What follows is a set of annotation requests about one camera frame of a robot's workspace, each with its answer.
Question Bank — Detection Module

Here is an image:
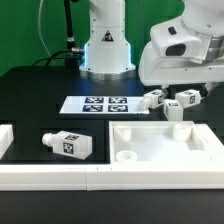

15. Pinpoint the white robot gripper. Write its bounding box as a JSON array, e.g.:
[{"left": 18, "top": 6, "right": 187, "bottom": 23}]
[{"left": 138, "top": 43, "right": 224, "bottom": 102}]

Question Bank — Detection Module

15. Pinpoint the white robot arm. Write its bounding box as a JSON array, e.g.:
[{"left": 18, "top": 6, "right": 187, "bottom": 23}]
[{"left": 80, "top": 0, "right": 224, "bottom": 92}]

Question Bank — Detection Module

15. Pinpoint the white hanging cable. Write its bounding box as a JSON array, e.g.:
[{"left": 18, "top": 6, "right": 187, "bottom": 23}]
[{"left": 37, "top": 0, "right": 56, "bottom": 58}]

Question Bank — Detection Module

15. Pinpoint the black cable bundle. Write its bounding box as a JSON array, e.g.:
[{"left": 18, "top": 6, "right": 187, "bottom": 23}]
[{"left": 31, "top": 0, "right": 85, "bottom": 68}]

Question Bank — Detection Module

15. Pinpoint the white square tabletop part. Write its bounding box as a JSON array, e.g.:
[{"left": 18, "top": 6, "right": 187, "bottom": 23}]
[{"left": 109, "top": 121, "right": 224, "bottom": 163}]

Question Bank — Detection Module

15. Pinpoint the white U-shaped obstacle fence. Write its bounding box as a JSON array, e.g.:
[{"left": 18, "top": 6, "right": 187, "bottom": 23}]
[{"left": 0, "top": 123, "right": 224, "bottom": 192}]

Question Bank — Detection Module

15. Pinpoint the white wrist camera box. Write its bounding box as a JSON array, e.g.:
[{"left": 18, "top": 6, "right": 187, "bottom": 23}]
[{"left": 150, "top": 17, "right": 212, "bottom": 63}]

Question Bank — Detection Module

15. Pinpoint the white marker tag plate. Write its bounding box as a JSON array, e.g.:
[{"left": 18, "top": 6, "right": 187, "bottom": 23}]
[{"left": 60, "top": 96, "right": 149, "bottom": 115}]

